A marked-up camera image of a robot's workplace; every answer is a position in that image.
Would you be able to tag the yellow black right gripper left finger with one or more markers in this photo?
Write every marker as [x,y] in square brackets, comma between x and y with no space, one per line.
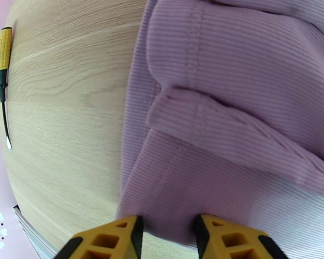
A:
[105,242]

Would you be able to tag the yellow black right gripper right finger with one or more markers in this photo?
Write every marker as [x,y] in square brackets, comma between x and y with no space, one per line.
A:
[232,242]

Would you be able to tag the aluminium table side rail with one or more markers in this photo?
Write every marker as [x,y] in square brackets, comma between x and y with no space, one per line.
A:
[35,236]

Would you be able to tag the lilac ribbed garment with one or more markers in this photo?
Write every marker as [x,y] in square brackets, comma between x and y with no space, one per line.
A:
[232,118]

